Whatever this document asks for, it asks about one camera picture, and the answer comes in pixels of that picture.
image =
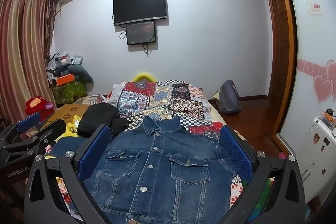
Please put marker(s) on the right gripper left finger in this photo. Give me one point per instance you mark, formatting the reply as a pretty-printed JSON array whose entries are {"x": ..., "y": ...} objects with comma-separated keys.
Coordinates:
[{"x": 43, "y": 200}]

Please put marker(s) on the white stickered suitcase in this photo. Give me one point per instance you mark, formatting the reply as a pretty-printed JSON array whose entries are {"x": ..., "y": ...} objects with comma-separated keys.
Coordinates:
[{"x": 316, "y": 157}]

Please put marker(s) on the dark grey neck pillow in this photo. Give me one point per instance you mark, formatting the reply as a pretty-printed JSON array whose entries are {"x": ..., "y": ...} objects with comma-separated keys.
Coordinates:
[{"x": 79, "y": 71}]

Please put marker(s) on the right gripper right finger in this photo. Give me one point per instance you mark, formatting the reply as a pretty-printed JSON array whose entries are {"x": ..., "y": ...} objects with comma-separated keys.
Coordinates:
[{"x": 274, "y": 190}]

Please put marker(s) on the yellow plush headboard item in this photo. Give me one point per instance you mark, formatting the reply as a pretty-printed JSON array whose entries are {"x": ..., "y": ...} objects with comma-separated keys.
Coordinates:
[{"x": 144, "y": 77}]

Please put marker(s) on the striped red beige curtain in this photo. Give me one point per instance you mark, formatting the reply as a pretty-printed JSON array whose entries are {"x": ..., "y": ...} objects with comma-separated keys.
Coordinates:
[{"x": 27, "y": 27}]

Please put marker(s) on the large black wall television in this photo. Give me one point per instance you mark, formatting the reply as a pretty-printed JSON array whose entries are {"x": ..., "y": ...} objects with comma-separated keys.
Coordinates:
[{"x": 130, "y": 11}]

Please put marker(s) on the small black wall monitor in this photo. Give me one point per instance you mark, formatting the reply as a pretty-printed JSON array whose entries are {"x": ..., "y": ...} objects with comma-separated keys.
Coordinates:
[{"x": 140, "y": 33}]

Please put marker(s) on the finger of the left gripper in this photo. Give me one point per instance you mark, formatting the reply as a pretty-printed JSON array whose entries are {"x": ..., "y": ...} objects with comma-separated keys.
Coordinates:
[{"x": 28, "y": 123}]

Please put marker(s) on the colourful patchwork bedspread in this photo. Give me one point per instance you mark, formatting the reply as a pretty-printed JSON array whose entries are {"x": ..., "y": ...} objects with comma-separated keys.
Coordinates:
[{"x": 162, "y": 101}]

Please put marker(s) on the black folded garment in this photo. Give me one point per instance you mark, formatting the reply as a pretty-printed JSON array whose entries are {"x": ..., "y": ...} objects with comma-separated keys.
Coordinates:
[{"x": 101, "y": 114}]

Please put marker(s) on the red plush flower toy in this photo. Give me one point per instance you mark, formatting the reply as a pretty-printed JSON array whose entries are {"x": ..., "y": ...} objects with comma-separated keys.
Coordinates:
[{"x": 41, "y": 106}]

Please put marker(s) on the grey blue backpack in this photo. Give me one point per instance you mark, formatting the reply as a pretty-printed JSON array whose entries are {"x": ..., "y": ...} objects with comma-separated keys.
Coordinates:
[{"x": 228, "y": 102}]

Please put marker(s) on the brown wooden door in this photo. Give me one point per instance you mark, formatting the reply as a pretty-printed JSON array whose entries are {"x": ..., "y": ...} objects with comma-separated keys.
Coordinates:
[{"x": 280, "y": 51}]

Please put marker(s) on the green patterned storage box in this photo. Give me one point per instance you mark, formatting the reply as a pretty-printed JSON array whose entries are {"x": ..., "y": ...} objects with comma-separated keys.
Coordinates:
[{"x": 70, "y": 92}]

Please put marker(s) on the yellow printed garment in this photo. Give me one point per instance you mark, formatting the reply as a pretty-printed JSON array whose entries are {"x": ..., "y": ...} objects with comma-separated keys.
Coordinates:
[{"x": 71, "y": 129}]

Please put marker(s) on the orange shoe box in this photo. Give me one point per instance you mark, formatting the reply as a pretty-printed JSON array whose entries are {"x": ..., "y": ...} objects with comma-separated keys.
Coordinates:
[{"x": 65, "y": 79}]

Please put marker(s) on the blue denim jacket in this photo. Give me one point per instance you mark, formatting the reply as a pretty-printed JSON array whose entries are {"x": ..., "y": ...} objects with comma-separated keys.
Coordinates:
[{"x": 161, "y": 173}]

